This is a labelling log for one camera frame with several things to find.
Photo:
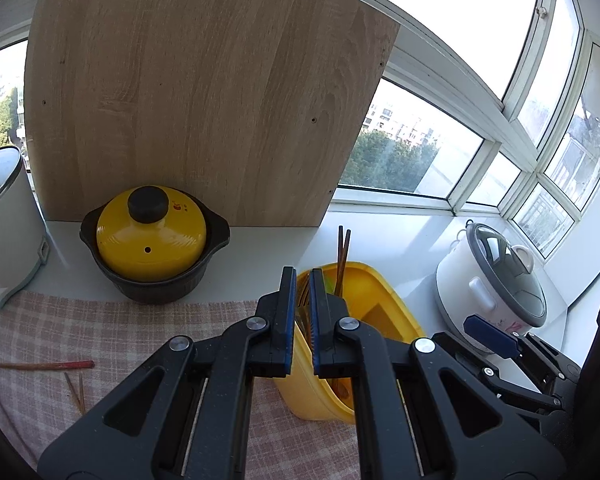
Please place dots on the red chopstick horizontal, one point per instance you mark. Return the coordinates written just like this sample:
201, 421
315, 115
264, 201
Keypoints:
50, 366

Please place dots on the red chopstick pair one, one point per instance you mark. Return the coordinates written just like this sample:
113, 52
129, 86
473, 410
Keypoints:
347, 237

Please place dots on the wooden chopstick two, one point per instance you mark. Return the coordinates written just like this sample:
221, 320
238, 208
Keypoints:
74, 394

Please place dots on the yellow plastic utensil container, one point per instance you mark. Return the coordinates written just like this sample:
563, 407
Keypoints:
371, 299

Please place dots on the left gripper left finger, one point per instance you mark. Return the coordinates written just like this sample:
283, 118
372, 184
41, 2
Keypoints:
184, 412

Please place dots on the white floral rice cooker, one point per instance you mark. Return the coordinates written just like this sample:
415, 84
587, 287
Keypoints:
484, 274

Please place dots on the green plastic utensil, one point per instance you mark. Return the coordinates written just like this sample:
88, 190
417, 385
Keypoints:
329, 285

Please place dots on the wooden chopstick three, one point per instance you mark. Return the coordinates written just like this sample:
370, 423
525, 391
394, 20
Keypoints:
81, 394

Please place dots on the black pot yellow lid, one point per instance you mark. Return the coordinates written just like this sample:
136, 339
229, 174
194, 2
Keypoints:
154, 243

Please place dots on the pink plaid cloth mat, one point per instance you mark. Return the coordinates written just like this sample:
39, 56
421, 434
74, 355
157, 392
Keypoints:
118, 336

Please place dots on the wooden board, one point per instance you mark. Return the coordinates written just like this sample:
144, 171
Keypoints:
253, 106

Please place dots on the long curved wooden chopstick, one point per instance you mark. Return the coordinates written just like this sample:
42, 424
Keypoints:
16, 431

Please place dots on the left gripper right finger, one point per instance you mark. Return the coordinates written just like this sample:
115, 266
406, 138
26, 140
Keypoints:
419, 414

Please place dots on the wooden chopstick four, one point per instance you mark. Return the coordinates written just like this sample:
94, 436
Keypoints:
340, 245

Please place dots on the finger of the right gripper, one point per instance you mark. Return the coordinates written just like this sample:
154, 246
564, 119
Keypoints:
509, 393
495, 334

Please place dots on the steel fork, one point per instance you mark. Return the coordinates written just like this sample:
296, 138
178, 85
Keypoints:
303, 309

